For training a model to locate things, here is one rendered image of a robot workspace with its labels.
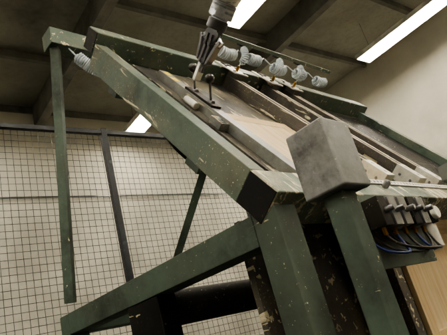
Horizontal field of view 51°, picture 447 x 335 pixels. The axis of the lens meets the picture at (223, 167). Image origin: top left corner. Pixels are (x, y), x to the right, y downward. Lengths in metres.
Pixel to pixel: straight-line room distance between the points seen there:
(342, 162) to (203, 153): 0.49
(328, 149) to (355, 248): 0.24
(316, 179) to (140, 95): 0.86
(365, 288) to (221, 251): 0.45
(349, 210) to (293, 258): 0.20
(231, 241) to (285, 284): 0.22
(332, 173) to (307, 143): 0.10
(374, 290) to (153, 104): 0.99
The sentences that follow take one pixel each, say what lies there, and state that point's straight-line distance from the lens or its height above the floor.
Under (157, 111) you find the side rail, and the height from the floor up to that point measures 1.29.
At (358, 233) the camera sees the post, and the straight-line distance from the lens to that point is 1.14.
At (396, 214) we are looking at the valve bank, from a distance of 1.48.
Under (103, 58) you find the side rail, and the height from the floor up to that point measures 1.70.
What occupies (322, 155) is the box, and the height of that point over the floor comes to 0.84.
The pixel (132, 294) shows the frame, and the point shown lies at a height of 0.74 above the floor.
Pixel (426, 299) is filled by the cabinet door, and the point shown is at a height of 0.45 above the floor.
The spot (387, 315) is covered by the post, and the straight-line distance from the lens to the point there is 1.13.
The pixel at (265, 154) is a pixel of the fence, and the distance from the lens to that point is 1.61.
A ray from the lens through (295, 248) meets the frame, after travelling 1.25.
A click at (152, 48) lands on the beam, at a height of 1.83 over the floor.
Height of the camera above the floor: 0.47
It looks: 20 degrees up
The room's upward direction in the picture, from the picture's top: 16 degrees counter-clockwise
